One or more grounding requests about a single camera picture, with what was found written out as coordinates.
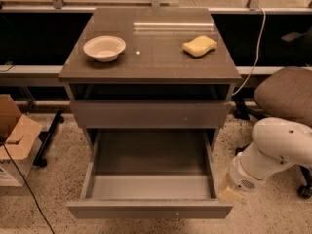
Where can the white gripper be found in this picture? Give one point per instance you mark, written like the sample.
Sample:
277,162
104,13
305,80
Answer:
240,177

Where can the grey drawer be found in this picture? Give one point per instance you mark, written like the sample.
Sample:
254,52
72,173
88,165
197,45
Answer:
150,174
149,115

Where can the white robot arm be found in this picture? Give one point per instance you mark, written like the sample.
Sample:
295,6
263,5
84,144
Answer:
277,144

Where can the dark grey drawer cabinet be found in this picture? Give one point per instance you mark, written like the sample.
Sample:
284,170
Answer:
153,67

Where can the grey top drawer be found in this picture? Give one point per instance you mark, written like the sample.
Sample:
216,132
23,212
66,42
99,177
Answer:
149,115

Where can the brown office chair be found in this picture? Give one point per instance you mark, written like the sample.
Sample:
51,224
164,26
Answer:
286,94

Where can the yellow sponge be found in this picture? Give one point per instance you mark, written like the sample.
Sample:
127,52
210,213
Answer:
199,46

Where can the white paper bowl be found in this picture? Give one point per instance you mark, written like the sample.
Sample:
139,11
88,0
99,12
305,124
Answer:
104,48

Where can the black stand foot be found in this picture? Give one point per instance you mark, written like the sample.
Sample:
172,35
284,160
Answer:
45,137

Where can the open cardboard box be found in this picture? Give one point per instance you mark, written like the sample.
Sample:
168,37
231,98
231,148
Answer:
22,143

